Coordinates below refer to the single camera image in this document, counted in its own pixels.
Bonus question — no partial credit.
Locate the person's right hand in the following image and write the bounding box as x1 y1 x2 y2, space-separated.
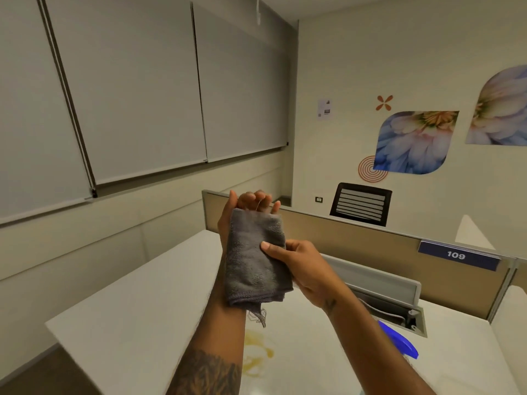
260 239 345 313

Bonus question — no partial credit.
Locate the person's left hand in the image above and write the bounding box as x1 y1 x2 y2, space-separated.
218 190 281 261

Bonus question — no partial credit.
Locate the gray microfiber cloth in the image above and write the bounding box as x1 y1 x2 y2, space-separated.
224 208 294 328

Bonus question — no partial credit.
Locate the person's left forearm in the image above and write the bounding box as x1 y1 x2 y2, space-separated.
166 259 248 395

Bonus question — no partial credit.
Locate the person's right forearm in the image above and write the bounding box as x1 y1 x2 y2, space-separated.
324 293 438 395

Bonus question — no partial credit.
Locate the yellow liquid stain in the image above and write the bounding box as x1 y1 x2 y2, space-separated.
240 329 276 377

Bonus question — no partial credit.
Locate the gray roller blind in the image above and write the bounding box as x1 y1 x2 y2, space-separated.
43 0 208 186
0 0 94 227
192 1 289 163

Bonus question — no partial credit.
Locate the beige desk partition panel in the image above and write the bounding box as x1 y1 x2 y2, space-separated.
201 189 517 322

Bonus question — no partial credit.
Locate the blue spray bottle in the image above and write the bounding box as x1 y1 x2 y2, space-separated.
377 320 420 361

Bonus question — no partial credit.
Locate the blue number sign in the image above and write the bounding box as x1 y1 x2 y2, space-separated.
417 239 502 272

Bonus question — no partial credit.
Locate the gray desk cable box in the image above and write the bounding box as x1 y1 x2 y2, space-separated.
320 253 428 338

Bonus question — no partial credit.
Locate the white cable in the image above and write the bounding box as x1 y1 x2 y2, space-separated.
357 298 408 323

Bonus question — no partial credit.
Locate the blue flower wall sticker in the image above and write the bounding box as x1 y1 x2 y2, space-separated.
372 110 460 176

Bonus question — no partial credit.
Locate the pale flower wall sticker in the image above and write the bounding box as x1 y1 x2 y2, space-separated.
465 64 527 147

